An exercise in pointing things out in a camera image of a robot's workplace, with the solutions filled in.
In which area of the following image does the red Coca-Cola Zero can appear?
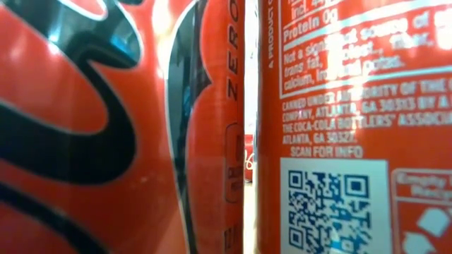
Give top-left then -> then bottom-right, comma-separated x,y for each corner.
0,0 -> 246,254

